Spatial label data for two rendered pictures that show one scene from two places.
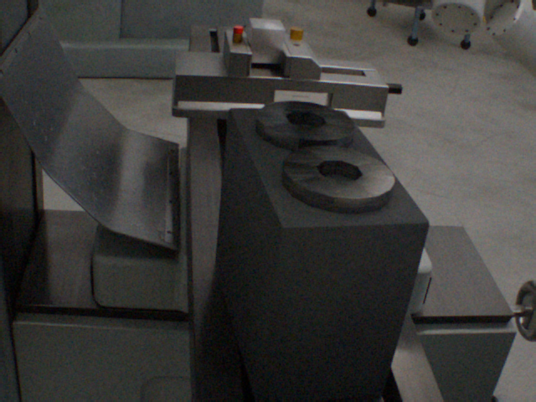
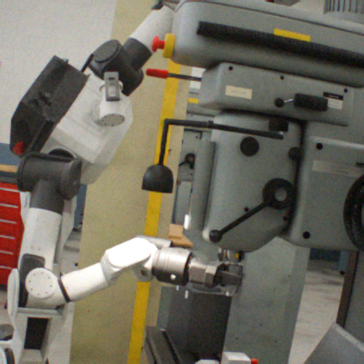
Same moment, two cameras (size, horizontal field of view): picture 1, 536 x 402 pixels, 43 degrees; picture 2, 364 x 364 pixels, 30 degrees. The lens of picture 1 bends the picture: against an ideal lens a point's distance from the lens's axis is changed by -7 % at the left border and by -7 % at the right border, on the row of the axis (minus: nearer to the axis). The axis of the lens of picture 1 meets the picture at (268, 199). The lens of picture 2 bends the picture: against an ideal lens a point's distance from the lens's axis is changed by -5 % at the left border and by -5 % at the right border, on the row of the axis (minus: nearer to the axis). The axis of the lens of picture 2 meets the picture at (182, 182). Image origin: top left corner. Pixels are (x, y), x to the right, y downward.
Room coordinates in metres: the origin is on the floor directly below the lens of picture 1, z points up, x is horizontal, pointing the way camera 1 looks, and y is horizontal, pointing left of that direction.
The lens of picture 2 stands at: (2.64, -0.14, 1.53)
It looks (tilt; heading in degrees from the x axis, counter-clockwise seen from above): 3 degrees down; 180
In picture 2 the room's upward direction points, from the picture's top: 8 degrees clockwise
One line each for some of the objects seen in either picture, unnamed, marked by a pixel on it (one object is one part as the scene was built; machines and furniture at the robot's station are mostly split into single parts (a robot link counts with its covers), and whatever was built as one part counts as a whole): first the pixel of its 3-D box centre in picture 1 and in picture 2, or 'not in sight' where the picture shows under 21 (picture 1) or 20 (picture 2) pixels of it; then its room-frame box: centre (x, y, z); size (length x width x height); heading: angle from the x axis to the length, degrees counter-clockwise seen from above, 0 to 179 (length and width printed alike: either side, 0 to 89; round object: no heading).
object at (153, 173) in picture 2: not in sight; (158, 177); (1.03, -0.20, 1.45); 0.07 x 0.07 x 0.06
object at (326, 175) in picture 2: not in sight; (321, 191); (0.94, 0.20, 1.47); 0.24 x 0.19 x 0.26; 9
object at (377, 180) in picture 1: (306, 242); (197, 312); (0.57, -0.04, 1.04); 0.22 x 0.12 x 0.20; 16
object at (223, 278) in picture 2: not in sight; (228, 279); (1.00, 0.00, 1.23); 0.06 x 0.02 x 0.03; 76
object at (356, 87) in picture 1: (279, 74); not in sight; (1.15, 0.01, 0.99); 0.35 x 0.15 x 0.11; 100
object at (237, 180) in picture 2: not in sight; (248, 180); (0.97, 0.01, 1.47); 0.21 x 0.19 x 0.32; 9
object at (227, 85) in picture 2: not in sight; (275, 97); (0.97, 0.05, 1.68); 0.34 x 0.24 x 0.10; 99
